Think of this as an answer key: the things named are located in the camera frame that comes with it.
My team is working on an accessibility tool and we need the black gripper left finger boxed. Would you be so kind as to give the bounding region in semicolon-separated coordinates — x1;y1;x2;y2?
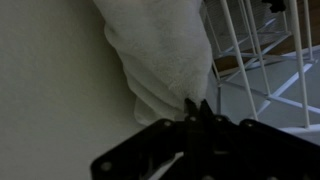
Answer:
90;97;201;180

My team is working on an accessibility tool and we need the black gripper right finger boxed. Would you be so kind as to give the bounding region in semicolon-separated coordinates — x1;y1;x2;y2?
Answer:
200;100;320;180

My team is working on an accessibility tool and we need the white towel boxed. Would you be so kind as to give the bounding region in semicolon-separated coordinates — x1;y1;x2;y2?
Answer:
93;0;212;126

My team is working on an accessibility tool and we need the white metal drying rack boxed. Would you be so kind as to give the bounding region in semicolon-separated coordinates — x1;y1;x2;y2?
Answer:
201;0;320;133

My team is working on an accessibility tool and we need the black garment on rack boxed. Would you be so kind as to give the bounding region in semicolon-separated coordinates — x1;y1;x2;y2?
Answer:
262;0;286;13

